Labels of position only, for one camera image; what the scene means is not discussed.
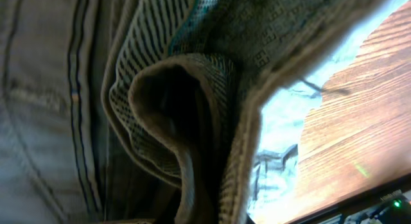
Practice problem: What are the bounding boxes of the grey shorts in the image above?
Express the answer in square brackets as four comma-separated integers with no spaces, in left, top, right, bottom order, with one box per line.
[0,0,396,224]

